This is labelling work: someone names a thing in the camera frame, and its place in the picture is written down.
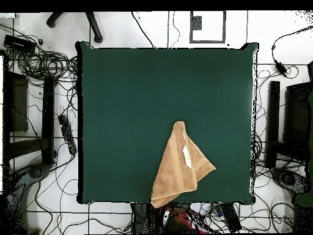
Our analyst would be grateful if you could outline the orange terry towel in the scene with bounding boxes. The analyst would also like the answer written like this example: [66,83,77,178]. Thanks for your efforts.
[149,120,216,209]

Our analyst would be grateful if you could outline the dark green table cloth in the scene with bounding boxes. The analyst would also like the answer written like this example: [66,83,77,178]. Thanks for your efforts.
[76,40,260,205]

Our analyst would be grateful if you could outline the black power strip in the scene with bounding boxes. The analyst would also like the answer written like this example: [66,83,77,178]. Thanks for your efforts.
[215,203,243,233]
[57,114,78,156]

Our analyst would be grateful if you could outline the dark grey floor plate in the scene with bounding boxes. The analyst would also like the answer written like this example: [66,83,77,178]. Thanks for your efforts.
[191,15,203,31]

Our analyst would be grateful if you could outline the black tripod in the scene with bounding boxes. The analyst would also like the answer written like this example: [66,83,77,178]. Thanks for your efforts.
[46,11,103,43]

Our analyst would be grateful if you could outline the black round device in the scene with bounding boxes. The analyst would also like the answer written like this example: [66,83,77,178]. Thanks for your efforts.
[28,163,51,181]

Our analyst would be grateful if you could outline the black power adapter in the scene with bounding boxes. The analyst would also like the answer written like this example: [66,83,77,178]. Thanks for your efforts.
[274,59,289,77]

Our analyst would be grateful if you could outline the black floor equipment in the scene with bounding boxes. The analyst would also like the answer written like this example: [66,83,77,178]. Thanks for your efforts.
[270,167,311,196]

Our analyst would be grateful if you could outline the black box device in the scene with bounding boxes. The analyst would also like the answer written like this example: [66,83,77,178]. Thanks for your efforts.
[3,34,37,54]

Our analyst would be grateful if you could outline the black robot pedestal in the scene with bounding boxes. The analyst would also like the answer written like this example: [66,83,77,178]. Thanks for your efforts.
[131,202,191,234]

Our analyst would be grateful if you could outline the black metal frame stand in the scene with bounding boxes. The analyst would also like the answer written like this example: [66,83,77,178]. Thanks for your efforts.
[1,50,58,172]
[265,61,313,170]

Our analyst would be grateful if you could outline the grey floor frame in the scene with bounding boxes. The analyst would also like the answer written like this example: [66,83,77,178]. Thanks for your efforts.
[190,10,226,44]

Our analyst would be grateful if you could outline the tangled black cables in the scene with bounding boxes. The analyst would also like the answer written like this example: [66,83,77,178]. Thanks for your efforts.
[0,24,79,99]

